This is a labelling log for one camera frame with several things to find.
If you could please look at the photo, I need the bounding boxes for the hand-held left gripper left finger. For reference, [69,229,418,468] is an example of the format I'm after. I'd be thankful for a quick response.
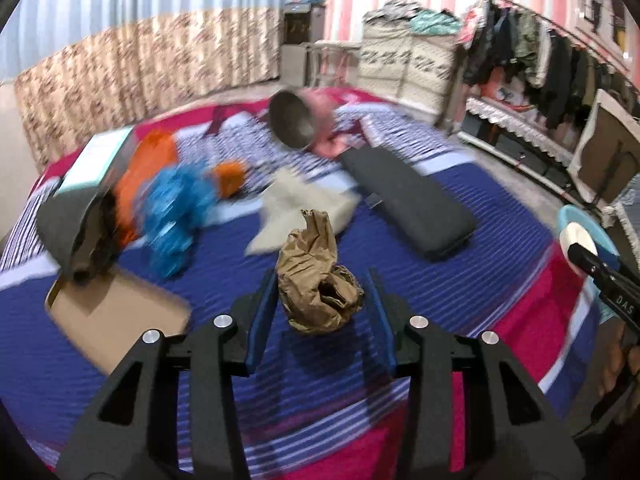
[55,267,281,480]

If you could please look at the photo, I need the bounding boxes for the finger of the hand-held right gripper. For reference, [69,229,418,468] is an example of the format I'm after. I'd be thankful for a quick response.
[567,241,619,287]
[601,251,640,292]

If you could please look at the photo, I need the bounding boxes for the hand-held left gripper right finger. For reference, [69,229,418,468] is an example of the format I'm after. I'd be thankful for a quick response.
[362,267,586,480]

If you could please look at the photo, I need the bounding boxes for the brown paper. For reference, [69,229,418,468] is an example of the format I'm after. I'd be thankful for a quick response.
[276,208,366,335]

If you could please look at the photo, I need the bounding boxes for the beige cloth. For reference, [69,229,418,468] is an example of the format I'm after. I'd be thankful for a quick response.
[245,167,361,256]

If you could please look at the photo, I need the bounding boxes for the blue mesh scrubber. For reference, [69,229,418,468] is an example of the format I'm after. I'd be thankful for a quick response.
[140,162,218,278]

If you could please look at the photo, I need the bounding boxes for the orange plastic bag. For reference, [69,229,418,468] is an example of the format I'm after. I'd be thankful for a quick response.
[112,130,181,248]

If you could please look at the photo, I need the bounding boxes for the person's right hand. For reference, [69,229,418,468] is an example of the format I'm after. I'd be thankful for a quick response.
[596,335,640,412]

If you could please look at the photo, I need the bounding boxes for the blue fringed cloth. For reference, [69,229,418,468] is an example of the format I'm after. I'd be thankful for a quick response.
[600,195,640,263]

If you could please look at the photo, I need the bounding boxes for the bed with striped blanket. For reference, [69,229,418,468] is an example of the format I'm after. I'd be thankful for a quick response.
[0,85,601,480]

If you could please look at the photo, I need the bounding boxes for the white framed board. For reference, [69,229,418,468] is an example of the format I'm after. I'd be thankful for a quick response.
[570,90,640,211]

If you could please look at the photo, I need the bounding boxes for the black flat case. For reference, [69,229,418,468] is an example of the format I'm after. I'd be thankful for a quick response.
[340,147,478,261]

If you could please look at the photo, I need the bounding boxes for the low stand with lace cloth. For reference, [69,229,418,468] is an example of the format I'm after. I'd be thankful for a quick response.
[457,97,601,197]

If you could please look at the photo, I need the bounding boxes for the brown phone case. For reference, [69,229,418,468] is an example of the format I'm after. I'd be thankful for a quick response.
[45,265,191,376]

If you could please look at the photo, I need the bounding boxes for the pink metal mug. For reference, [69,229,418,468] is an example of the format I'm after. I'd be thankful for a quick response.
[268,87,351,158]

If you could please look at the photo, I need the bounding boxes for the row of hanging clothes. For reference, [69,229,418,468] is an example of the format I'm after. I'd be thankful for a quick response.
[462,0,640,131]

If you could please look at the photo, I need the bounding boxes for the teal and white box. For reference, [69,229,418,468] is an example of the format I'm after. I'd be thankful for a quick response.
[55,126,136,196]

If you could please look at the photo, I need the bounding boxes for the pink hanging bag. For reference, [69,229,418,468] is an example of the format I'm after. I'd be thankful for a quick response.
[457,5,488,52]

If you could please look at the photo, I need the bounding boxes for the small metal side table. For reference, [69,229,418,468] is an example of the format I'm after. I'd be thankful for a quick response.
[310,40,362,89]

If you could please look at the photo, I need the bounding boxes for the grey water dispenser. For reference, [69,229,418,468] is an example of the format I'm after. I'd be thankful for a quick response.
[281,2,326,86]

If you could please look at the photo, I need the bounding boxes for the pile of folded clothes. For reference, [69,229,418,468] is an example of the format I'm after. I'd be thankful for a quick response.
[365,0,461,36]

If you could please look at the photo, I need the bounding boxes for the blue and floral curtain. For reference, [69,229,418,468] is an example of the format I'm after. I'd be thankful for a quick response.
[0,0,301,156]

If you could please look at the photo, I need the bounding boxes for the framed wall poster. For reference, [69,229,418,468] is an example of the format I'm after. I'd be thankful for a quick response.
[580,0,640,56]

